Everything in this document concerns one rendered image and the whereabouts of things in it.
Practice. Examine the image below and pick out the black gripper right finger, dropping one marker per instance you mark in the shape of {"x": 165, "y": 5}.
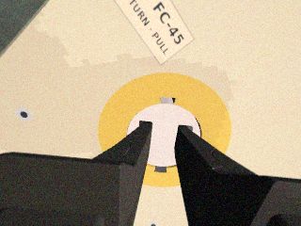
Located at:
{"x": 218, "y": 191}

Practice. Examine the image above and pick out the white cylinder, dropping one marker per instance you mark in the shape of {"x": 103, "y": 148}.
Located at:
{"x": 165, "y": 118}

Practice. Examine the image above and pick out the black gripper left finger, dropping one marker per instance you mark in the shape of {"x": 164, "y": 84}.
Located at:
{"x": 108, "y": 184}

